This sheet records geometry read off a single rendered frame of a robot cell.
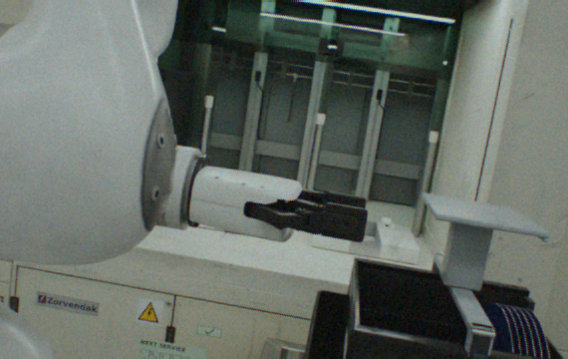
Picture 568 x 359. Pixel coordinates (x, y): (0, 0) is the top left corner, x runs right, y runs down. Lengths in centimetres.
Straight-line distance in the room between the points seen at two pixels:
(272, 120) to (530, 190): 108
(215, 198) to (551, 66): 58
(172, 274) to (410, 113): 105
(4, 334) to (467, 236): 42
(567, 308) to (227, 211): 68
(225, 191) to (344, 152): 134
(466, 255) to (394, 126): 131
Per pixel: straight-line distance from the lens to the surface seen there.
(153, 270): 109
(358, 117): 190
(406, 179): 192
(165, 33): 62
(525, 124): 98
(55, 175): 29
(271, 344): 104
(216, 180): 58
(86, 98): 29
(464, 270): 63
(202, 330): 110
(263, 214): 56
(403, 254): 124
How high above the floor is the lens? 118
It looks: 9 degrees down
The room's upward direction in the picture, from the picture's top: 9 degrees clockwise
